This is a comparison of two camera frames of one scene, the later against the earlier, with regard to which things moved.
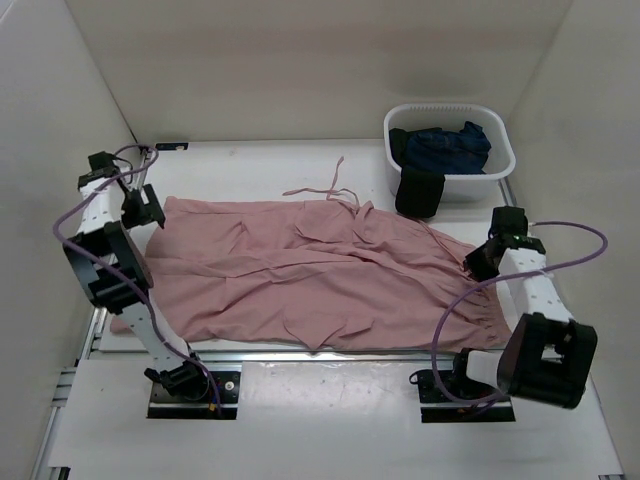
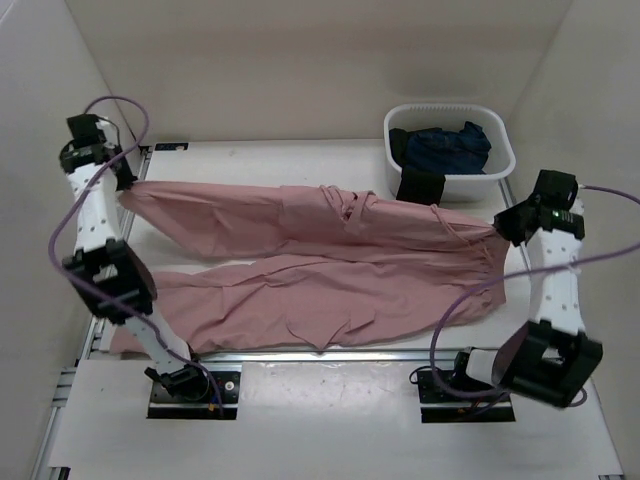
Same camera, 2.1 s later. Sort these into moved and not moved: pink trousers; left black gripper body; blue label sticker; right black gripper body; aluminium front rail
Moved: right black gripper body; pink trousers; left black gripper body
Not moved: aluminium front rail; blue label sticker
